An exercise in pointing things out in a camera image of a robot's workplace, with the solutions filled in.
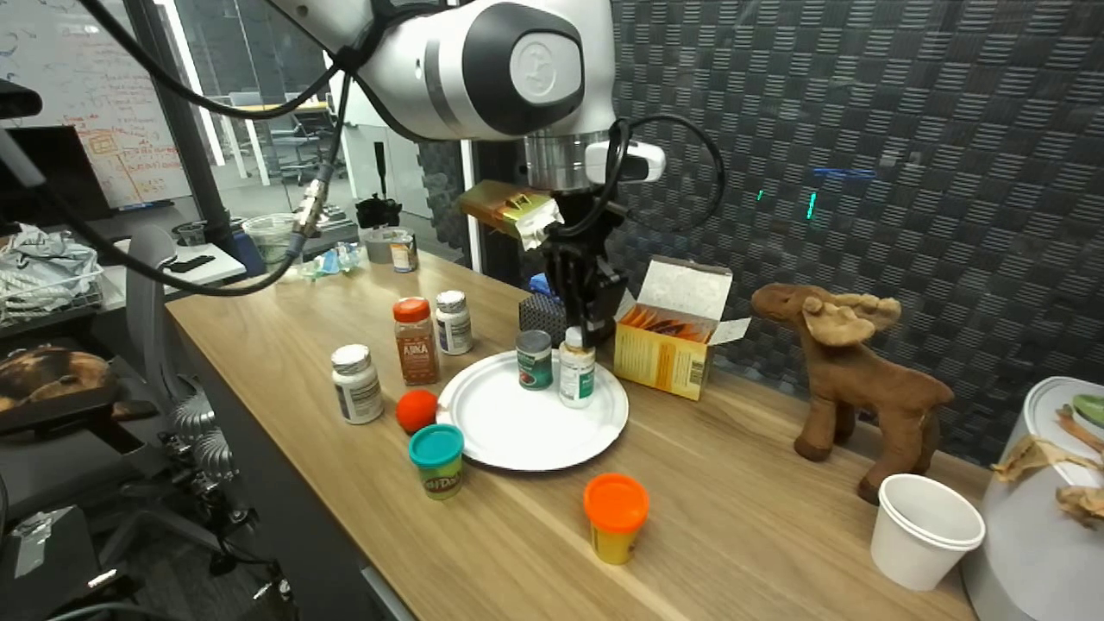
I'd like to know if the brown plush moose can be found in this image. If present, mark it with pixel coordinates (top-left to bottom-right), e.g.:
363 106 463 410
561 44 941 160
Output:
753 281 959 509

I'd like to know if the grey round container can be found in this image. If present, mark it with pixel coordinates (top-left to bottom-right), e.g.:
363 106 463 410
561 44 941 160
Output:
241 212 306 269

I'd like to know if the yellow cardboard box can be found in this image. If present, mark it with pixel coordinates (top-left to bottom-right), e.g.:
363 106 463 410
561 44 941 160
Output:
605 254 753 403

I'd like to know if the black camera cable loop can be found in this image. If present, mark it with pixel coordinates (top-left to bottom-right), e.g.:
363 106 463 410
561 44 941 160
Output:
598 112 732 236

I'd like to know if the black stand pole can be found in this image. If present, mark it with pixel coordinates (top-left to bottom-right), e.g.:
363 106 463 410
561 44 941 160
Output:
116 0 246 264

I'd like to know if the red toy strawberry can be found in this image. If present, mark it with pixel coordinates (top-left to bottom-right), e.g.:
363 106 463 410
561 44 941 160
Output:
394 387 446 437

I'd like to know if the tin can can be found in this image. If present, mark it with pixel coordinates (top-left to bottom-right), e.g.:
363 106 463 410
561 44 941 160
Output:
384 223 422 275

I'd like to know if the white pill bottle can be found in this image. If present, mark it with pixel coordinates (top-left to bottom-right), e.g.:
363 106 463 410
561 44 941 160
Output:
328 342 387 427
430 287 475 360

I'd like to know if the small black camera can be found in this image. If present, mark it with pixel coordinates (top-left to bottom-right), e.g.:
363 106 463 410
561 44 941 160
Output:
356 196 407 230

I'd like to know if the pile of grey clothes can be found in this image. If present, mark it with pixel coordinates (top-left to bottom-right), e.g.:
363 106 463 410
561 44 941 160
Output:
0 220 113 325

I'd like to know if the white paper cup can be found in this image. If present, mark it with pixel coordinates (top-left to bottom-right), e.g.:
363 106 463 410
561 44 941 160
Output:
866 471 991 595

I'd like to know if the white bucket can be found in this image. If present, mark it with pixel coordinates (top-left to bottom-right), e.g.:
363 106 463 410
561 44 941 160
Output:
964 373 1104 621

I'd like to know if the teal lid dough tub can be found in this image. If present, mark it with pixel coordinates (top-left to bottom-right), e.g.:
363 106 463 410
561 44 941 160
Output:
402 421 469 497

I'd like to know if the white paper plate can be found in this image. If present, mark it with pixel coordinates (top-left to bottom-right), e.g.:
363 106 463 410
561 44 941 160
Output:
433 350 634 476

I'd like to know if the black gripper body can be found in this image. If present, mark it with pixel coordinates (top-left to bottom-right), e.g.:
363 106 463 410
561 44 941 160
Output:
542 199 630 303

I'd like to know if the orange lid dough tub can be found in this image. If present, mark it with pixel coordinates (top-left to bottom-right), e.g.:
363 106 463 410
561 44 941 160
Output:
580 471 657 570

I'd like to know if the small white cap bottle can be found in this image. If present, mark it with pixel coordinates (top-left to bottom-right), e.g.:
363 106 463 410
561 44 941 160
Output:
555 325 600 410

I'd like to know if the spice bottle with orange lid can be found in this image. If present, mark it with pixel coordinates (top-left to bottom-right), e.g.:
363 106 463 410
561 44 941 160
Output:
391 292 446 391

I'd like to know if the black monitor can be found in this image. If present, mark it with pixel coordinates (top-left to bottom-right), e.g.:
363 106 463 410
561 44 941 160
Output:
0 80 113 236

